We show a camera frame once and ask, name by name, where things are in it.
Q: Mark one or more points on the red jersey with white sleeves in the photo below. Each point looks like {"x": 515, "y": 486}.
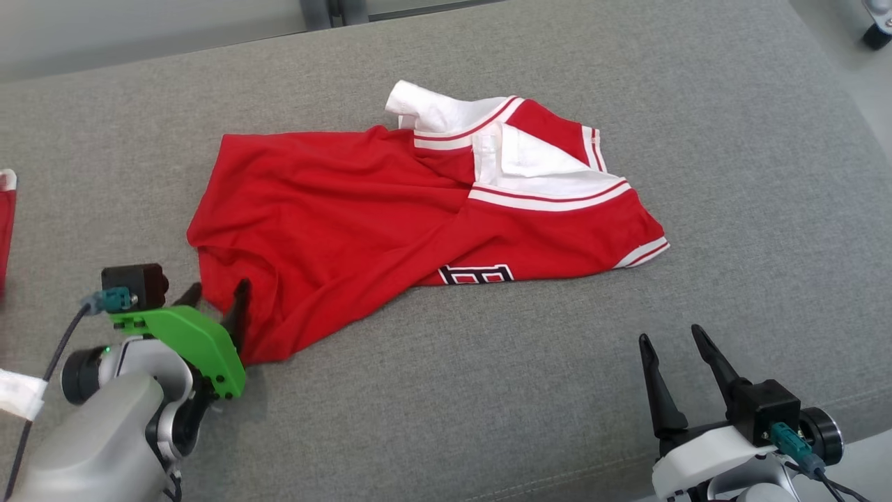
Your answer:
{"x": 334, "y": 209}

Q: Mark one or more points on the white tape tag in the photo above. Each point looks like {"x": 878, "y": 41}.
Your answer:
{"x": 21, "y": 394}

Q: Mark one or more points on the black caster wheel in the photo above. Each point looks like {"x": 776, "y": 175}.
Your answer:
{"x": 877, "y": 35}

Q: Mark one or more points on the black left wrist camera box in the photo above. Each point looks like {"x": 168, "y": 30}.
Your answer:
{"x": 136, "y": 282}

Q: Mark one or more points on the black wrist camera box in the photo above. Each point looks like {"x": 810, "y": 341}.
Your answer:
{"x": 766, "y": 408}
{"x": 136, "y": 282}

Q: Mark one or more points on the red basketball shorts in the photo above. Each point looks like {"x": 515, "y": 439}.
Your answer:
{"x": 5, "y": 230}

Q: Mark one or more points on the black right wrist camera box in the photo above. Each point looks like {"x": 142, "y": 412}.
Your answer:
{"x": 766, "y": 408}

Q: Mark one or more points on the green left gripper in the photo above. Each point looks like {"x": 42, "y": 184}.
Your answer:
{"x": 202, "y": 341}

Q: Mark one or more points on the grey partition post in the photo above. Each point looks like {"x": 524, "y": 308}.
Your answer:
{"x": 354, "y": 10}
{"x": 315, "y": 12}

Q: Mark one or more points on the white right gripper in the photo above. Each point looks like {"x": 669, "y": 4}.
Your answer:
{"x": 697, "y": 457}

